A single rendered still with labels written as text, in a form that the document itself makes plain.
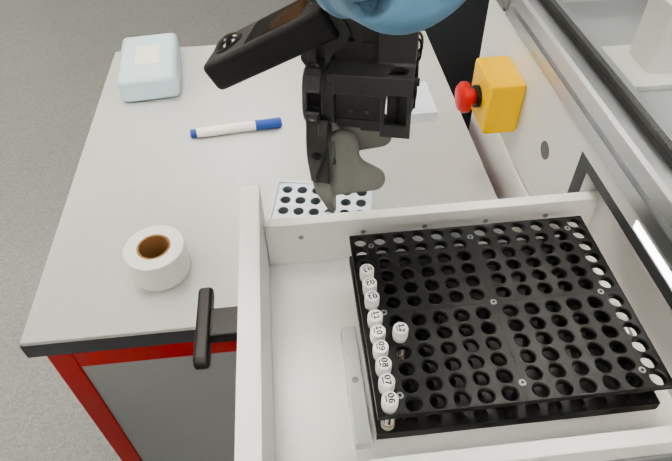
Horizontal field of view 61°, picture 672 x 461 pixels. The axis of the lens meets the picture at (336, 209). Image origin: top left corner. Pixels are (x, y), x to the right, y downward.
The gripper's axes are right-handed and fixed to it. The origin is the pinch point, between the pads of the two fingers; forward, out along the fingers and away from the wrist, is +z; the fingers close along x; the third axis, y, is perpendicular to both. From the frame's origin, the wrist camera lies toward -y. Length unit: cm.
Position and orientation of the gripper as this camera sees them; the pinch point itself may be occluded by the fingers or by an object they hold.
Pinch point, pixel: (327, 183)
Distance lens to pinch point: 52.8
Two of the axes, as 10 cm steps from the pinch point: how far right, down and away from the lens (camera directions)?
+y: 9.9, 0.9, -1.3
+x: 1.6, -7.1, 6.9
